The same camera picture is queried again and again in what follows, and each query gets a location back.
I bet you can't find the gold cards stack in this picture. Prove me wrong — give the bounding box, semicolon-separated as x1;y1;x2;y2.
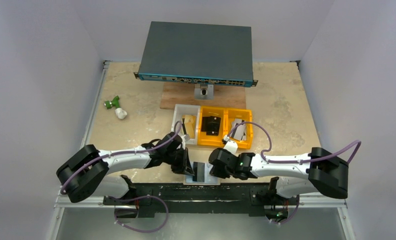
181;114;197;139

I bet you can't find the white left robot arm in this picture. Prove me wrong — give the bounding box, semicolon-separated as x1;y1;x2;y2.
56;132;195;203

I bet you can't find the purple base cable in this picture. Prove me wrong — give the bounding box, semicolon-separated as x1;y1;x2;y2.
113;194;170;234

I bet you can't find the black front rail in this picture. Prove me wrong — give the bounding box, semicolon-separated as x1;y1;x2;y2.
103;181;299;219

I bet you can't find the yellow right plastic bin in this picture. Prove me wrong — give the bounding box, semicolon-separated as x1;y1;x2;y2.
223;108;254;150

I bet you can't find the green white pipe fitting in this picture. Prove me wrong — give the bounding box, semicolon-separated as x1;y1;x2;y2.
103;95;127;120

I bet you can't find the yellow plastic bin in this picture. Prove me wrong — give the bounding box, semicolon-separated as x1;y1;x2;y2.
223;108;254;150
197;106;226;147

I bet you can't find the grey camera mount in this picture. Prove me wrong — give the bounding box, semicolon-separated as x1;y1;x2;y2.
194;84;214;100

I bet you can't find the white plastic bin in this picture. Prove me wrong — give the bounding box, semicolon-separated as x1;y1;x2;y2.
171;104;201;145

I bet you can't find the yellow middle plastic bin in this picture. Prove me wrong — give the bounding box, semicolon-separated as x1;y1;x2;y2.
197;106;226;147

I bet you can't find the silver cards stack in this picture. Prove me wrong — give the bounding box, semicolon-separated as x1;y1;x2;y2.
230;118;247;141

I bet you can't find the black VIP cards stack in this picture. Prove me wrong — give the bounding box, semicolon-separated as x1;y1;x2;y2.
201;116;222;136

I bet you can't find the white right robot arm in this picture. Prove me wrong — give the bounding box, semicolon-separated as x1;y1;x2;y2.
208;147;349;199

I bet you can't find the wooden board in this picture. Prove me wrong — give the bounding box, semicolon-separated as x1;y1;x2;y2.
159;82;247;110

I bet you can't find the grey network switch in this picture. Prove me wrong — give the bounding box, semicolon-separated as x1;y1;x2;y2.
134;21;258;88

